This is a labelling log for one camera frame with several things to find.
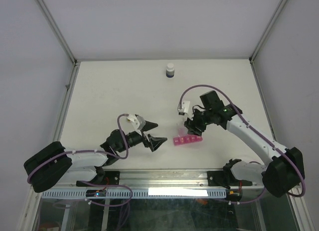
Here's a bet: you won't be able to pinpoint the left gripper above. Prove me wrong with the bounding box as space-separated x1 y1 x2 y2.
117 120 166 153

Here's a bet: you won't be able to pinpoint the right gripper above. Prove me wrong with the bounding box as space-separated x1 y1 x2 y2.
183 108 212 136

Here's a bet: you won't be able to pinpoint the pink weekly pill organizer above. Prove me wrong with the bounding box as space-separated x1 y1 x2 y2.
172 128 203 146

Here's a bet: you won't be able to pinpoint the clear bottle yellow pills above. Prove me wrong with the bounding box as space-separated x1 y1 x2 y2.
176 121 187 136

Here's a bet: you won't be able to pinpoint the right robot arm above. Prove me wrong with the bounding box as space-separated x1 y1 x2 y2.
184 91 305 198

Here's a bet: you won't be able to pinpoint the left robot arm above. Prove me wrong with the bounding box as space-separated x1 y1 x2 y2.
23 121 167 193

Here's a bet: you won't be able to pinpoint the white cap dark bottle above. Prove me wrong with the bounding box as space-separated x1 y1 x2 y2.
165 63 175 78

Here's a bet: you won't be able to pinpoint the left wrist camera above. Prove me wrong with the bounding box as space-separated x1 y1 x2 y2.
127 114 146 131

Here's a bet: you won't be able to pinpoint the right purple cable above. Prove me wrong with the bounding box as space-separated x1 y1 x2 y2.
178 84 306 198

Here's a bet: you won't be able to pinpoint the purple cable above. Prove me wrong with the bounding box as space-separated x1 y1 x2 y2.
178 84 306 198
26 114 133 185

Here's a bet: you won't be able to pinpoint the aluminium mounting rail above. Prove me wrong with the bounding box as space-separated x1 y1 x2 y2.
32 168 270 192

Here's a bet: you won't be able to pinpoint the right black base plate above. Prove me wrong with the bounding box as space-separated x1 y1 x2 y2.
207 170 230 189

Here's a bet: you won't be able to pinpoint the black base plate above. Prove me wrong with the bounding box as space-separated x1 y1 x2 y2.
207 170 230 189
76 171 120 187

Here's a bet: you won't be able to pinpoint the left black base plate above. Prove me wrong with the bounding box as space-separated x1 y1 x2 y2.
76 171 120 187

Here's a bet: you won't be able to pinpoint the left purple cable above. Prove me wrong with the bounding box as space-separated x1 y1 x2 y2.
26 114 133 185

